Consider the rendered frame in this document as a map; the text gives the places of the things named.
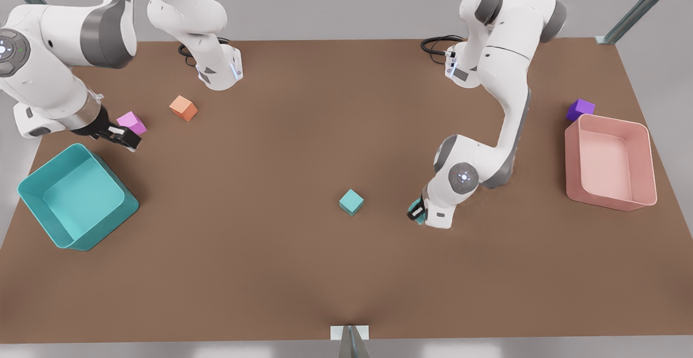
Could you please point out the teal blue cube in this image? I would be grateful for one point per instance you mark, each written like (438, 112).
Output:
(351, 202)
(416, 206)

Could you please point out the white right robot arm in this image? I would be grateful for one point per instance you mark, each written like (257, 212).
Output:
(48, 60)

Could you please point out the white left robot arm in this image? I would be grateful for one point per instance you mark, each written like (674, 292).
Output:
(509, 60)

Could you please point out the pink cube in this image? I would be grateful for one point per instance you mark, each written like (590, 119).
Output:
(132, 122)

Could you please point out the teal square bin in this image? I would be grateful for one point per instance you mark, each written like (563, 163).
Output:
(76, 198)

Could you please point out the orange cube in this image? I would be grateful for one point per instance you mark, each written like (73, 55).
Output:
(183, 108)

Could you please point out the purple cube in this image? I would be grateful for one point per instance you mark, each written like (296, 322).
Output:
(580, 109)

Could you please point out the pink square bin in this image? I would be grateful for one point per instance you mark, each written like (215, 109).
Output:
(612, 163)

